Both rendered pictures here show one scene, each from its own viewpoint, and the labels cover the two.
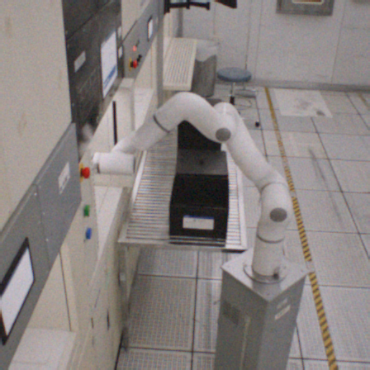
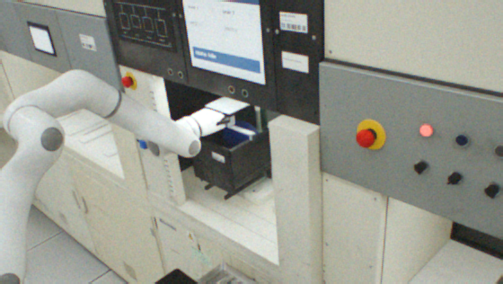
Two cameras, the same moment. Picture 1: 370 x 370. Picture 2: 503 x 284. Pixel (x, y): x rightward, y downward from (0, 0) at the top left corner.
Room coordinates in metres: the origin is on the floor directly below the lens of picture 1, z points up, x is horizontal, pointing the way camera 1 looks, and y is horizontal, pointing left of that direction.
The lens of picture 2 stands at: (2.83, -0.59, 1.94)
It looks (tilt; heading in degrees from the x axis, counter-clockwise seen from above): 33 degrees down; 138
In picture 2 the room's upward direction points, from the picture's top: 8 degrees counter-clockwise
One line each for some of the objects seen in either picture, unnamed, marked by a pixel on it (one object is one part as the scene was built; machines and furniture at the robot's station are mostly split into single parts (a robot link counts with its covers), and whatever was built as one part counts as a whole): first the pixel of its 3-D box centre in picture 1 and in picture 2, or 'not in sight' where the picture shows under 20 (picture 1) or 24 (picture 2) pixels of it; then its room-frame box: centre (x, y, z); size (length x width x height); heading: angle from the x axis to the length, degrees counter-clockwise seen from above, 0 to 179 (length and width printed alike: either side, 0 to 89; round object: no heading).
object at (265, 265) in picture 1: (268, 252); not in sight; (1.64, -0.37, 0.85); 0.19 x 0.19 x 0.18
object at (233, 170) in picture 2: not in sight; (231, 146); (1.69, 0.50, 1.10); 0.24 x 0.20 x 0.32; 177
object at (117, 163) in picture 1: (118, 163); (171, 139); (1.68, 0.25, 1.23); 0.13 x 0.09 x 0.08; 87
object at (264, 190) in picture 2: not in sight; (257, 180); (1.70, 0.62, 0.89); 0.22 x 0.21 x 0.04; 87
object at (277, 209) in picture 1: (274, 215); not in sight; (1.61, -0.37, 1.07); 0.19 x 0.12 x 0.24; 176
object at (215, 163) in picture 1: (201, 166); not in sight; (2.42, -0.11, 0.83); 0.29 x 0.29 x 0.13; 0
